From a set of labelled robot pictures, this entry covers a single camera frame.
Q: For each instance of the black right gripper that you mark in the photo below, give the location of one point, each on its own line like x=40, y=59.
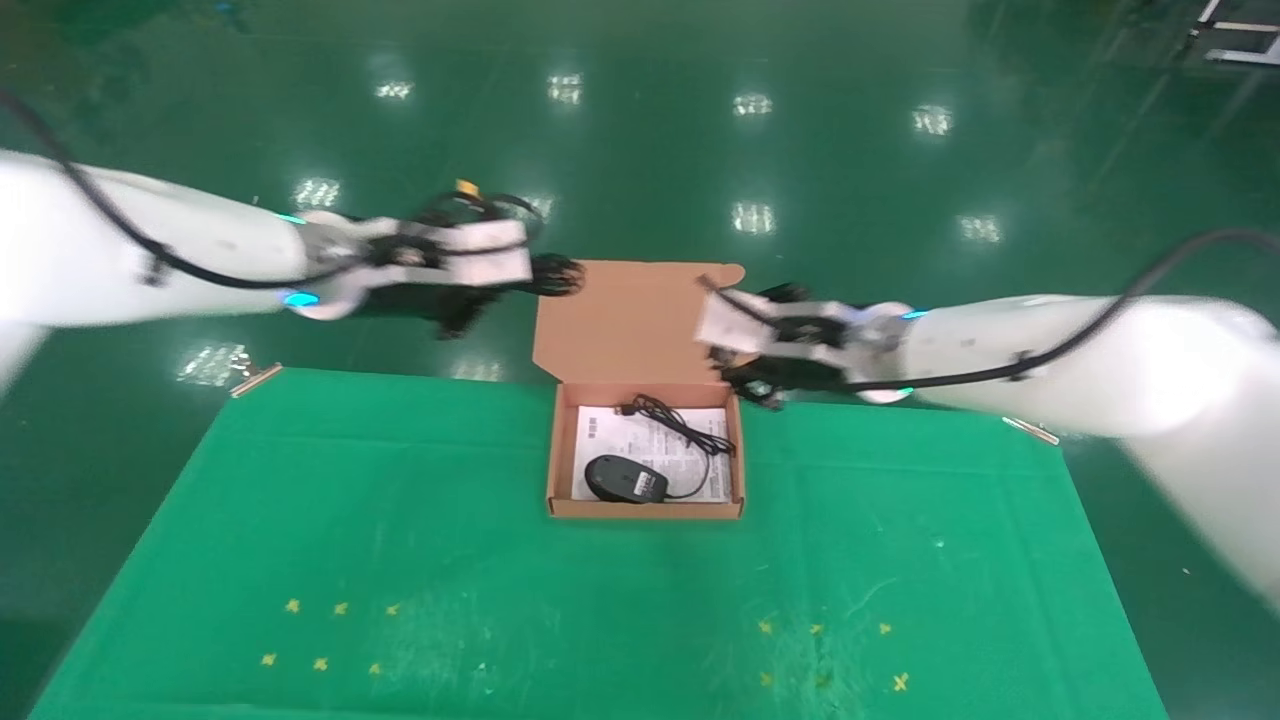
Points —
x=815, y=372

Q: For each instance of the metal binder clip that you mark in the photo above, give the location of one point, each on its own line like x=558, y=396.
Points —
x=1035, y=432
x=255, y=380

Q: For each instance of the open brown cardboard box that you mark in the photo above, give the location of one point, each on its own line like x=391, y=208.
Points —
x=640, y=320

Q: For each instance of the white metal frame base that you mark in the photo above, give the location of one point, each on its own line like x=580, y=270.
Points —
x=1235, y=30

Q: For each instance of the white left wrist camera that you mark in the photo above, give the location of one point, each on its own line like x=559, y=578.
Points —
x=480, y=250

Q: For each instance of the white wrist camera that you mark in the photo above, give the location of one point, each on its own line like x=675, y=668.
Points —
x=770, y=325
x=480, y=250

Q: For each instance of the green table cloth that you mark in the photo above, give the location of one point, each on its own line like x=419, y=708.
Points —
x=620, y=600

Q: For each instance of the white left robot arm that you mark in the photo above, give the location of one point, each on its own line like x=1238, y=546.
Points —
x=150, y=250

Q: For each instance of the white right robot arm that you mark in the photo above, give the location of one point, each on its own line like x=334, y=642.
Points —
x=1100, y=360

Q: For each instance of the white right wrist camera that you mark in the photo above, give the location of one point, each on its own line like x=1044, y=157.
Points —
x=770, y=325

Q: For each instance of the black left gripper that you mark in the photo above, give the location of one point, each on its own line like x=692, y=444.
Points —
x=450, y=305

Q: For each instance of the white printed instruction sheet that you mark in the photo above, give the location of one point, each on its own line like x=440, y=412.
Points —
x=600, y=435

